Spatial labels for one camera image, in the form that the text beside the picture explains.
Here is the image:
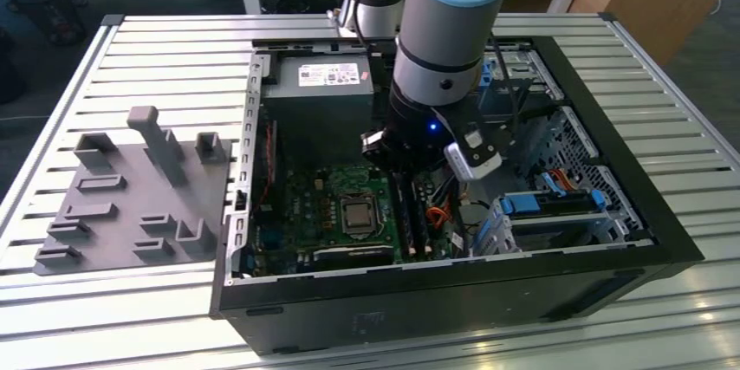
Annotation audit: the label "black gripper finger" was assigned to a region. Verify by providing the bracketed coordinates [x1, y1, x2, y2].
[361, 128, 388, 162]

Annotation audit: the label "green motherboard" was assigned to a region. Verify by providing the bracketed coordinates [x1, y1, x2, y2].
[253, 161, 464, 276]

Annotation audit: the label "grey power supply unit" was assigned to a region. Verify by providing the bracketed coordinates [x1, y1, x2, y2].
[262, 51, 377, 167]

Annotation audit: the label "CPU in silver socket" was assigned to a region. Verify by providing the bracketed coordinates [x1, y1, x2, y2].
[337, 191, 380, 239]

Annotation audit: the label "round grey speaker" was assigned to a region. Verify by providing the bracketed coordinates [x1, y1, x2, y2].
[458, 199, 493, 232]

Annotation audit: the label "hard disk in blue carrier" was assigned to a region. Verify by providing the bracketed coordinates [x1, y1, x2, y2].
[494, 189, 606, 217]

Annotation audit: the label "silver drive cage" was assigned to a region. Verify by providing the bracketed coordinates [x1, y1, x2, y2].
[476, 51, 565, 137]

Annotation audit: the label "silver disk bay cage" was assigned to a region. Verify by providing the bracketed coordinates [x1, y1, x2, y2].
[470, 190, 648, 255]

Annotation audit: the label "black open PC case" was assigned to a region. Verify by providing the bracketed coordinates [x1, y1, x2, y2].
[206, 36, 706, 356]

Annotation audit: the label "grey parts rack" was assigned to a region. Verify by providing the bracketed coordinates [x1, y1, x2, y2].
[32, 105, 236, 276]

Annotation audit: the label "black camera bracket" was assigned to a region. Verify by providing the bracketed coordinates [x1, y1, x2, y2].
[430, 105, 501, 167]

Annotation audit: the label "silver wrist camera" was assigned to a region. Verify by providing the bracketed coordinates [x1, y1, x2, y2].
[442, 140, 502, 181]

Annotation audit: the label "orange wire bundle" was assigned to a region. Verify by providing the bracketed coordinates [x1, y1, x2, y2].
[425, 206, 458, 229]

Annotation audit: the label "black camera cable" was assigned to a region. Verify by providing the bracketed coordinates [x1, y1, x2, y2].
[489, 36, 528, 128]

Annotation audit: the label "blue wire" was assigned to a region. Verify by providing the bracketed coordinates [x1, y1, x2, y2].
[541, 172, 566, 196]

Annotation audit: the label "black cables under desk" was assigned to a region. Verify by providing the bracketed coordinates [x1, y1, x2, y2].
[257, 0, 342, 15]

